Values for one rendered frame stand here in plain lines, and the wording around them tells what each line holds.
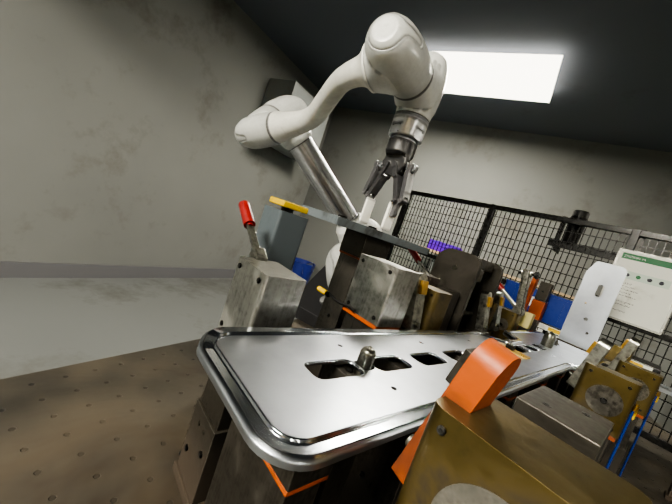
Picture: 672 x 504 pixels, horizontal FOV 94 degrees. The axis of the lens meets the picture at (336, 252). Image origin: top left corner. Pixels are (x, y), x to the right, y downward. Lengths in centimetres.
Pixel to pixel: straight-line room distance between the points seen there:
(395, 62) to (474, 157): 368
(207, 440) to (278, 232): 35
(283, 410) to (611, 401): 72
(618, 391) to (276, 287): 71
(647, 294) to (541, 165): 266
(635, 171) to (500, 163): 122
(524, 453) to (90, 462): 58
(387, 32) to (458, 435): 65
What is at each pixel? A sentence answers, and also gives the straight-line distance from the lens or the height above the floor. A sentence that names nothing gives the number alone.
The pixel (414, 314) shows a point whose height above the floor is 102.
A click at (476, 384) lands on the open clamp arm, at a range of 25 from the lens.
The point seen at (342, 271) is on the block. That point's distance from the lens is 80.
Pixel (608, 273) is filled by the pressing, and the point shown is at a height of 130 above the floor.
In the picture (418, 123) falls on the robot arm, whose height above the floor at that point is 144.
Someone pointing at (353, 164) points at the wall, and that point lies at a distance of 478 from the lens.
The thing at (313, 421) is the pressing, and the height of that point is 100.
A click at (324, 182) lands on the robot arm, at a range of 127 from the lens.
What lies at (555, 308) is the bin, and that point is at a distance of 169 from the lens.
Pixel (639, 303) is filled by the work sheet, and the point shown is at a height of 124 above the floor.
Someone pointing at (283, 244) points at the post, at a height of 108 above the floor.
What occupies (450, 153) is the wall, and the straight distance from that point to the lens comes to 440.
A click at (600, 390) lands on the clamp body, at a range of 88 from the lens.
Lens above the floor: 115
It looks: 5 degrees down
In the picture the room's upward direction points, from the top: 19 degrees clockwise
